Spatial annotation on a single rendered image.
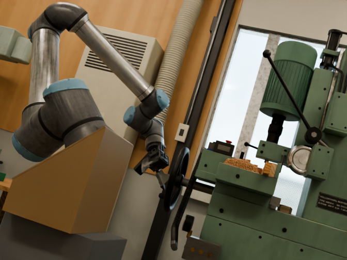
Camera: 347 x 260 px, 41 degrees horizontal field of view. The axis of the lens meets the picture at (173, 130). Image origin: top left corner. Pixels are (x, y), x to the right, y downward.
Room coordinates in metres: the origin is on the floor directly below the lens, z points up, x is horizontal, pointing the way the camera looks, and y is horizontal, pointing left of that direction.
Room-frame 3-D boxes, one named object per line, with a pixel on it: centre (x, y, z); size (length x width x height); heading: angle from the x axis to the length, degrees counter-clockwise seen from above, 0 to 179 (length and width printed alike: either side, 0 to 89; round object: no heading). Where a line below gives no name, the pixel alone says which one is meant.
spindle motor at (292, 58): (1.92, -0.41, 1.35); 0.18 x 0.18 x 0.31
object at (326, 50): (1.89, -0.55, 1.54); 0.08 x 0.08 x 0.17; 79
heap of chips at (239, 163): (1.67, -0.28, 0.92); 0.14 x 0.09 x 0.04; 79
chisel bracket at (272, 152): (1.91, -0.43, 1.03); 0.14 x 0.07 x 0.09; 79
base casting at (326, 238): (1.89, -0.53, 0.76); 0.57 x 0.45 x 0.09; 79
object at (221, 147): (1.92, -0.21, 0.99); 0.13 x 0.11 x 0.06; 169
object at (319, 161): (1.73, -0.56, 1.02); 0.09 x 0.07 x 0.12; 169
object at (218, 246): (1.68, -0.22, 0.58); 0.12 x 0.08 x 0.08; 79
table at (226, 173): (1.91, -0.30, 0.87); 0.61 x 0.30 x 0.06; 169
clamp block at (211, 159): (1.93, -0.22, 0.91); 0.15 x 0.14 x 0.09; 169
